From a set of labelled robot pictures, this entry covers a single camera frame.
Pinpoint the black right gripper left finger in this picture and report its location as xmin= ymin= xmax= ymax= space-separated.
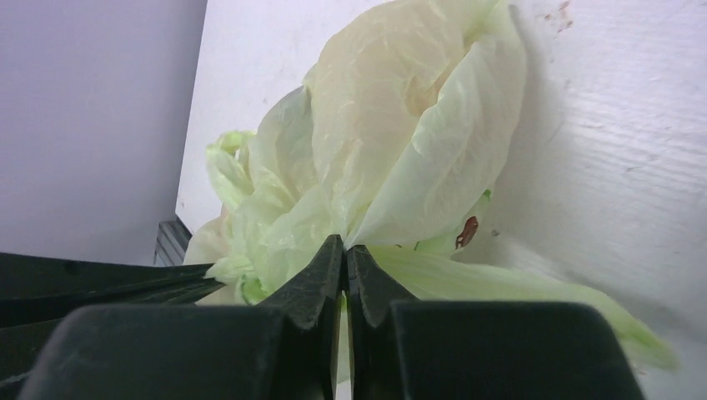
xmin=18 ymin=236 xmax=343 ymax=399

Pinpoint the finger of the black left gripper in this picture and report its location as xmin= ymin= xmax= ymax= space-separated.
xmin=1 ymin=252 xmax=223 ymax=399

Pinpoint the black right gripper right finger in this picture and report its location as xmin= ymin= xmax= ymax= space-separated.
xmin=346 ymin=246 xmax=644 ymax=399

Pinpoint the light green plastic bag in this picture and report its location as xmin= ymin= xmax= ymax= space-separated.
xmin=184 ymin=1 xmax=679 ymax=371

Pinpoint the aluminium frame rail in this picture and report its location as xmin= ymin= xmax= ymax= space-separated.
xmin=153 ymin=217 xmax=192 ymax=267

